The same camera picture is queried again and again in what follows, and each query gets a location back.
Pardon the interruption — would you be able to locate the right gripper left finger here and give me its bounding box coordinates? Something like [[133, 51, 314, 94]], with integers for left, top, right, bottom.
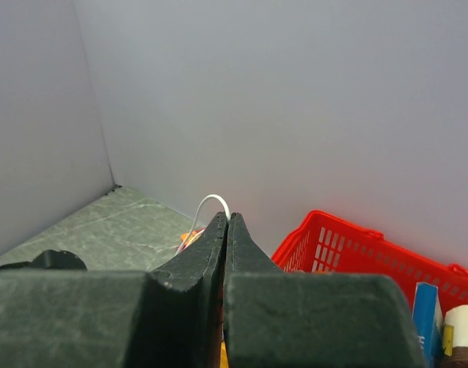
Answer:
[[0, 213, 228, 367]]

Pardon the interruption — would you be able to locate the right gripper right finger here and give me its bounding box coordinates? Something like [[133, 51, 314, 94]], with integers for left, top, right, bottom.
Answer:
[[223, 213, 425, 367]]

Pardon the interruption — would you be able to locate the white wire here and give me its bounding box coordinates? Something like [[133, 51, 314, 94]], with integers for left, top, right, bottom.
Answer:
[[174, 193, 231, 258]]

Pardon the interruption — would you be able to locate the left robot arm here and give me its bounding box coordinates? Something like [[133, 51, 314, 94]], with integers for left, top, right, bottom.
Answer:
[[0, 250, 87, 271]]

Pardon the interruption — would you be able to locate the pink orange small box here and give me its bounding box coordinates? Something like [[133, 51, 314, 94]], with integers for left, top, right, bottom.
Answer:
[[176, 228, 205, 254]]

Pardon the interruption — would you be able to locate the red plastic shopping basket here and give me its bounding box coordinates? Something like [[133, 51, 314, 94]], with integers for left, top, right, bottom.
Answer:
[[272, 210, 468, 313]]

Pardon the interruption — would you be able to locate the blue tall box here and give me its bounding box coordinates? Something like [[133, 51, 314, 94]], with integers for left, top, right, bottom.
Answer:
[[412, 282, 443, 367]]

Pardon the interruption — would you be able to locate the white paper roll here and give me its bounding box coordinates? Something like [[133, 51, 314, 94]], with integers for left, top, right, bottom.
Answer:
[[444, 304, 468, 348]]

